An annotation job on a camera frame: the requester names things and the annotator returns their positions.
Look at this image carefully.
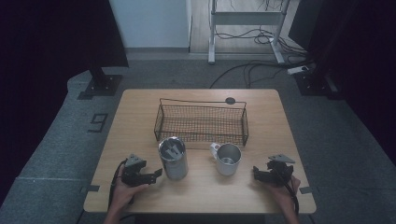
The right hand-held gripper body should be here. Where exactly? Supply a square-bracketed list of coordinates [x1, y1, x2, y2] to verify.
[262, 153, 296, 188]

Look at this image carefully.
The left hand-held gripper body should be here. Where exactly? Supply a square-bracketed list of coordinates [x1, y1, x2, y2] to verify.
[120, 153, 149, 188]

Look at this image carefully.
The steel tumbler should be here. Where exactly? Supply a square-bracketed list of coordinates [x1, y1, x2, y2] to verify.
[157, 135, 190, 181]

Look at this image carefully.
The steel mug with white handle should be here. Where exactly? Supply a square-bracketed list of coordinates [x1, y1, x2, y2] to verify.
[209, 142, 243, 177]

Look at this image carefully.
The black wire mesh basket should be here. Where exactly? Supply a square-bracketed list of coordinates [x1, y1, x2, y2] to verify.
[153, 97, 249, 147]

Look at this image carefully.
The person's right hand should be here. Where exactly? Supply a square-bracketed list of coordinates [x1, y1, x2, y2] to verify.
[264, 175, 303, 211]

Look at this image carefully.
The person's left hand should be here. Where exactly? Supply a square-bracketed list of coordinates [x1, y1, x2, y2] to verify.
[109, 164, 151, 213]

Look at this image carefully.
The grey tape marker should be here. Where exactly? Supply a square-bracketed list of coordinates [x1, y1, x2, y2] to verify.
[79, 184, 101, 194]

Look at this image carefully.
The black stand base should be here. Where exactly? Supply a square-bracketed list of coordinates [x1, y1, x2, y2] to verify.
[77, 66, 123, 101]
[293, 70, 345, 101]

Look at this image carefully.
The white power strip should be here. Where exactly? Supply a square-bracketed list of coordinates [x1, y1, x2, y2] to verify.
[286, 64, 310, 76]

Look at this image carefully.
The black curtain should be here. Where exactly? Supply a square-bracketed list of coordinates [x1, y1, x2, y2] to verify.
[288, 0, 396, 166]
[0, 0, 130, 207]

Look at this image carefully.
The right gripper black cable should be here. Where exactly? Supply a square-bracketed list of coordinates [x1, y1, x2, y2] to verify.
[275, 169, 301, 217]

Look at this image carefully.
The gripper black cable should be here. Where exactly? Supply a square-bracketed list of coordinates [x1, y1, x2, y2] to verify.
[107, 158, 129, 211]
[275, 169, 301, 217]

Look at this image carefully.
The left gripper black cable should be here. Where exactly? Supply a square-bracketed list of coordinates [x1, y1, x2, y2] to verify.
[107, 158, 129, 211]

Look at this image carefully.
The long black floor cable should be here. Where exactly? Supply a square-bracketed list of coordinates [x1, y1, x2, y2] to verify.
[208, 60, 314, 90]

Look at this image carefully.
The tangle of black cables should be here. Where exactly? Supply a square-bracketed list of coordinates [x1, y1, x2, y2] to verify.
[214, 26, 310, 61]

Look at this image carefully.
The white desk frame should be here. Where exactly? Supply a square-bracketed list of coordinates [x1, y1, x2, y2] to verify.
[207, 0, 291, 65]

